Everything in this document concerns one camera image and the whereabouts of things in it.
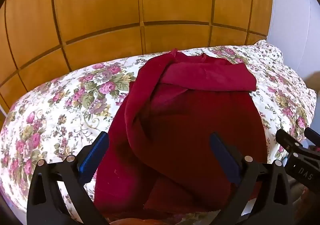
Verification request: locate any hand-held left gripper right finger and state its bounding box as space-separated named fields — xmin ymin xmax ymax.
xmin=209 ymin=132 xmax=293 ymax=225

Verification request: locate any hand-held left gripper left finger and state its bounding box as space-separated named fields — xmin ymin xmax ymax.
xmin=26 ymin=131 xmax=110 ymax=225

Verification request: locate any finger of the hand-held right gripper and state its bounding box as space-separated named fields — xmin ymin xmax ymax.
xmin=304 ymin=127 xmax=320 ymax=146
xmin=276 ymin=129 xmax=304 ymax=153

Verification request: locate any dark red garment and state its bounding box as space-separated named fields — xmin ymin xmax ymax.
xmin=94 ymin=49 xmax=269 ymax=218

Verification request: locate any floral bedspread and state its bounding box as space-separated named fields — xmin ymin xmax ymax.
xmin=0 ymin=40 xmax=317 ymax=225

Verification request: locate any wooden panelled headboard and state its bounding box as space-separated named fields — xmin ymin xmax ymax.
xmin=0 ymin=0 xmax=273 ymax=122

